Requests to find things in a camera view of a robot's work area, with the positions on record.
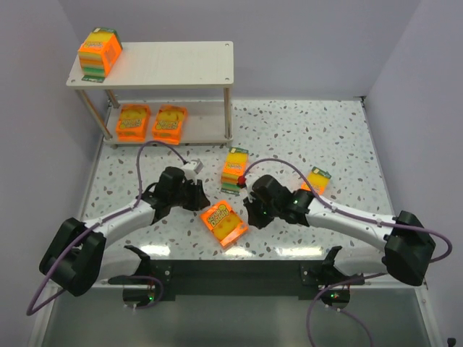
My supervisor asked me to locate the orange round sponge box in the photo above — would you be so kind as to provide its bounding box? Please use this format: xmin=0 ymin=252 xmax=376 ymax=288
xmin=116 ymin=103 xmax=151 ymax=142
xmin=151 ymin=105 xmax=188 ymax=145
xmin=200 ymin=200 xmax=248 ymax=249

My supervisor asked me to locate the multicolour sponge pack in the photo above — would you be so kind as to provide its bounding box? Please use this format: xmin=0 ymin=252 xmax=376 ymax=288
xmin=221 ymin=147 xmax=249 ymax=194
xmin=77 ymin=27 xmax=123 ymax=82
xmin=307 ymin=166 xmax=331 ymax=194

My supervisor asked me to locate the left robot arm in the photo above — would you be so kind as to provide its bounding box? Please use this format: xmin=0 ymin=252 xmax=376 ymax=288
xmin=39 ymin=160 xmax=211 ymax=296

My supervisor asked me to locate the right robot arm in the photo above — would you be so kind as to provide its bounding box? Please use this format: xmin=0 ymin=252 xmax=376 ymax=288
xmin=239 ymin=175 xmax=436 ymax=286

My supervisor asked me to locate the white two-tier shelf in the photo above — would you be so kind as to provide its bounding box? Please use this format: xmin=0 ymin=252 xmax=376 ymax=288
xmin=66 ymin=41 xmax=234 ymax=147

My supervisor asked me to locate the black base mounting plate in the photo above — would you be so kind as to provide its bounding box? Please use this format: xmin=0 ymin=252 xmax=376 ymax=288
xmin=108 ymin=259 xmax=354 ymax=301

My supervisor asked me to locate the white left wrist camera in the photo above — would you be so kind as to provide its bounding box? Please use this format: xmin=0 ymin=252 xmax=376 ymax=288
xmin=180 ymin=159 xmax=203 ymax=183

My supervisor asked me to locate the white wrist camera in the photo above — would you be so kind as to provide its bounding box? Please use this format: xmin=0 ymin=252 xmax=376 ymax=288
xmin=237 ymin=173 xmax=258 ymax=202
xmin=180 ymin=159 xmax=203 ymax=183

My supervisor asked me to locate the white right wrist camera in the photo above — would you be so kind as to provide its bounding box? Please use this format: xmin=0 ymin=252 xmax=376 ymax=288
xmin=237 ymin=173 xmax=258 ymax=202

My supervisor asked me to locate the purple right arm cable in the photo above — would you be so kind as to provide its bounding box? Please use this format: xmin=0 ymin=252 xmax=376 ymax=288
xmin=244 ymin=158 xmax=453 ymax=263

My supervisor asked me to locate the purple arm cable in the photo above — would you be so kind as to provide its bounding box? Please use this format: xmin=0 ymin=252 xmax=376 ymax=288
xmin=244 ymin=158 xmax=453 ymax=263
xmin=25 ymin=140 xmax=187 ymax=316

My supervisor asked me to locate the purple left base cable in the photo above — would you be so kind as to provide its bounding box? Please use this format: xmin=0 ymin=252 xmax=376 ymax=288
xmin=124 ymin=275 xmax=166 ymax=310

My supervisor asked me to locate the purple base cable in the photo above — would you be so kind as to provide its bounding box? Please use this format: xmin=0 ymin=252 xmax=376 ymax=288
xmin=306 ymin=273 xmax=386 ymax=347
xmin=124 ymin=275 xmax=166 ymax=310

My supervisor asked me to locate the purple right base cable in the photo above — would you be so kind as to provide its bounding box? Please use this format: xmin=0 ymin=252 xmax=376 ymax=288
xmin=306 ymin=273 xmax=386 ymax=347

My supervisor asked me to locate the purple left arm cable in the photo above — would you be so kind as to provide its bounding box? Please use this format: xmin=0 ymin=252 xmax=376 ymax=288
xmin=25 ymin=140 xmax=187 ymax=316

